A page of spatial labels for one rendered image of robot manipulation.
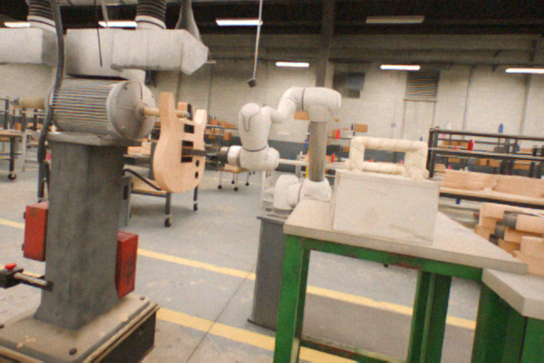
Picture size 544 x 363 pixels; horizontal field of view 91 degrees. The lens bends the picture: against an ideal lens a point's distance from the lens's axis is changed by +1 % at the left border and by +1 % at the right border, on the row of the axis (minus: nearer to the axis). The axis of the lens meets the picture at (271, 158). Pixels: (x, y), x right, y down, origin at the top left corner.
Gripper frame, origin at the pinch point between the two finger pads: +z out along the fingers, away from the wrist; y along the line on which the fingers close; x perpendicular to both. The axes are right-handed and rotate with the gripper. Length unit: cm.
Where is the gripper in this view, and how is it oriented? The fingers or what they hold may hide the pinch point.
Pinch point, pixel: (188, 151)
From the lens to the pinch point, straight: 125.3
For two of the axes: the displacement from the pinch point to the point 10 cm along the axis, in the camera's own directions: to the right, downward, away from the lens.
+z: -9.7, -0.9, 2.3
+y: 2.2, 0.1, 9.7
